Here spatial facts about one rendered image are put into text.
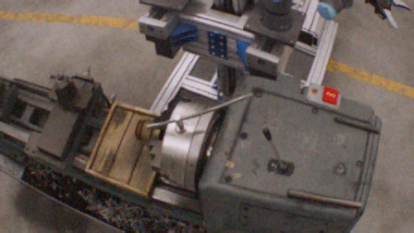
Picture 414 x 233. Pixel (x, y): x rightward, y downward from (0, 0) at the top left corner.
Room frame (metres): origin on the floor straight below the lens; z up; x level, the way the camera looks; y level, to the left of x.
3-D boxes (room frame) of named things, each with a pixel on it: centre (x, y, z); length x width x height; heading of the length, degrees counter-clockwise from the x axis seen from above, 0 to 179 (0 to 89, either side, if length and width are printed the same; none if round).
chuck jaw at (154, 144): (0.84, 0.17, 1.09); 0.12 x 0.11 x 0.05; 156
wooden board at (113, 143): (1.00, 0.32, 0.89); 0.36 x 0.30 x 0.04; 156
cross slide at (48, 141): (1.16, 0.63, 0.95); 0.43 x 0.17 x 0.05; 156
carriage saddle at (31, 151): (1.17, 0.67, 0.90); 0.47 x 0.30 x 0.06; 156
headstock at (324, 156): (0.74, -0.31, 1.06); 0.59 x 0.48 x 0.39; 66
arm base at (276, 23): (1.38, -0.33, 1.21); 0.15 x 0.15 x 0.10
